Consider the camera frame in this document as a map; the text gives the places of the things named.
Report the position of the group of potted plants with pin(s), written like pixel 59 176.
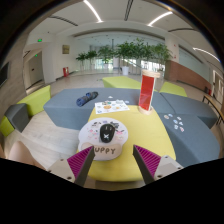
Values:
pixel 133 51

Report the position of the lime green ottoman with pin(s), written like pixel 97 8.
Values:
pixel 6 126
pixel 120 82
pixel 173 89
pixel 35 100

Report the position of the large grey ottoman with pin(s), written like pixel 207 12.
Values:
pixel 196 143
pixel 190 105
pixel 63 110

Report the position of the ceiling strip lights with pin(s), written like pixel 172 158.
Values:
pixel 91 10

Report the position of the black computer mouse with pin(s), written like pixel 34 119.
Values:
pixel 107 133

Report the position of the brass wall plaque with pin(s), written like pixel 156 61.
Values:
pixel 65 49

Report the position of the white printed mouse pad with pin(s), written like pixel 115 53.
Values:
pixel 90 133

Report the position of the white sticker sheet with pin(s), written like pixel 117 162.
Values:
pixel 111 107

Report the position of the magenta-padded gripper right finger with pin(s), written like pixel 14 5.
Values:
pixel 153 165

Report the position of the green exit sign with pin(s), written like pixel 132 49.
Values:
pixel 39 40

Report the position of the red acrylic tower wooden ends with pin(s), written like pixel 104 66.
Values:
pixel 146 93

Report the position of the dark grey seat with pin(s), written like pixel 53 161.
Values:
pixel 16 116

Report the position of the red fire extinguisher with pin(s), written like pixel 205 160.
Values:
pixel 66 71

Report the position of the person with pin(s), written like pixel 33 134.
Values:
pixel 21 153

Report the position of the small sticker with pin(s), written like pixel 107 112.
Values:
pixel 175 121
pixel 179 118
pixel 166 116
pixel 170 115
pixel 176 127
pixel 181 123
pixel 181 129

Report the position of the white door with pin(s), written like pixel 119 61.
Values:
pixel 36 70

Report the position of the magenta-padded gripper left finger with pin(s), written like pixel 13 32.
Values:
pixel 75 166

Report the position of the dark blue folded umbrella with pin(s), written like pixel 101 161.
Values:
pixel 86 98

